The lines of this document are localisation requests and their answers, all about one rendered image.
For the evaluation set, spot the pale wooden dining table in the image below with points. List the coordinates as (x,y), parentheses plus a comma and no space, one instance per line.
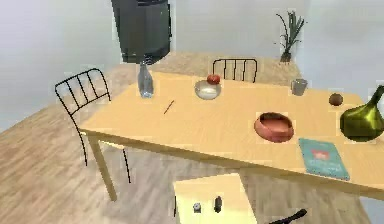
(200,126)

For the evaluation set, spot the brown pencil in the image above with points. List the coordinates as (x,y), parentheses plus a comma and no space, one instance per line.
(169,107)

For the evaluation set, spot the white bowl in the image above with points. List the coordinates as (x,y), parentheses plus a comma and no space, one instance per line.
(207,92)

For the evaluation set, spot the red apple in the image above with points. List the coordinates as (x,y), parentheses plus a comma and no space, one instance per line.
(213,79)

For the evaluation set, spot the clear glass bottle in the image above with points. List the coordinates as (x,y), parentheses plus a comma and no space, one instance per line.
(145,84)

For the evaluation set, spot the pale yellow side table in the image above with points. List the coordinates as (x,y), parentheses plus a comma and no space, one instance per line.
(210,190)

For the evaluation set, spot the red-brown bowl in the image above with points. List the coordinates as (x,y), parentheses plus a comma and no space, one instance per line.
(274,130)

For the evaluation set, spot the black pepper shaker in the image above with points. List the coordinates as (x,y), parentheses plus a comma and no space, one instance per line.
(217,204)

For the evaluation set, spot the grey salt shaker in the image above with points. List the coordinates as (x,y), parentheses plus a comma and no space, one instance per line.
(197,207)

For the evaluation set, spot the grey mug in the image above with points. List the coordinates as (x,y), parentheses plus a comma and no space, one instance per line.
(299,88)

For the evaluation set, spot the green house plant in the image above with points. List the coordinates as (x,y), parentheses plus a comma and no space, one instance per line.
(291,33)

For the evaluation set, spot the teal book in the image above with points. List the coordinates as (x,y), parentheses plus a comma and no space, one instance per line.
(323,160)

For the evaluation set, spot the black curved bar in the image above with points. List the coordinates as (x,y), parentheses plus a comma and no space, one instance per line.
(290,217)

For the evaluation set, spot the brown round ball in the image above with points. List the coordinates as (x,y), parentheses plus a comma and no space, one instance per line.
(336,99)

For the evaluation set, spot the green glossy vase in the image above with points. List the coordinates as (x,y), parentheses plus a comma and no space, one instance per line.
(361,123)

